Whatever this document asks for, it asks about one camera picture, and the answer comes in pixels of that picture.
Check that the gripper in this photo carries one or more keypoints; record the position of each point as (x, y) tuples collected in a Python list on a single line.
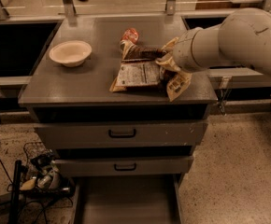
[(182, 54)]

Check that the brown chip bag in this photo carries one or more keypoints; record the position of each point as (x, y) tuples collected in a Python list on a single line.
[(139, 69)]

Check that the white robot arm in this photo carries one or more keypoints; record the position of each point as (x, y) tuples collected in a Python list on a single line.
[(243, 38)]

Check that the grey top drawer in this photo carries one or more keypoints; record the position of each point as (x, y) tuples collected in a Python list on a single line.
[(123, 134)]

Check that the grey drawer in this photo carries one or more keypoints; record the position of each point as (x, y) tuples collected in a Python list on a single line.
[(125, 166), (131, 199), (123, 134)]

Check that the grey drawer cabinet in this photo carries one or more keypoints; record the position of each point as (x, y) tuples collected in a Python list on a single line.
[(57, 94)]

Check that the grey middle drawer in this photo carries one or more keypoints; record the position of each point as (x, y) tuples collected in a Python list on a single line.
[(125, 166)]

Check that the grey bottom drawer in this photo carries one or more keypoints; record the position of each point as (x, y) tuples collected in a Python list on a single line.
[(131, 199)]

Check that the red soda can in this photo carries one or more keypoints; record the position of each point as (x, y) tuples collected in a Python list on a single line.
[(130, 35)]

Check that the white paper bowl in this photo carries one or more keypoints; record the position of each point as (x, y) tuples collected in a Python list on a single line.
[(71, 53)]

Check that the black wire basket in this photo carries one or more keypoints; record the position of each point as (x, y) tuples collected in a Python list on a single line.
[(41, 175)]

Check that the black stand post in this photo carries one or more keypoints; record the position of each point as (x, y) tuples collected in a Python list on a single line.
[(15, 193)]

